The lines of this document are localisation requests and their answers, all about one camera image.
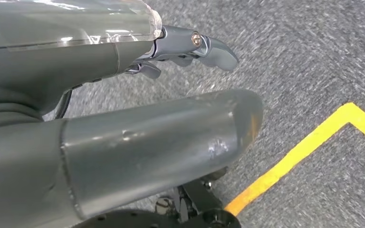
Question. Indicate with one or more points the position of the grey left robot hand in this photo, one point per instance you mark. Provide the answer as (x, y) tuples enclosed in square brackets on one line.
[(59, 63)]

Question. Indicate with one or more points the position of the black robot foot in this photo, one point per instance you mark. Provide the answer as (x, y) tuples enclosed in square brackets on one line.
[(201, 198)]

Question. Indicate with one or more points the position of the yellow floor tape square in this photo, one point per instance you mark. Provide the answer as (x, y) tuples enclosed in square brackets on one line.
[(295, 152)]

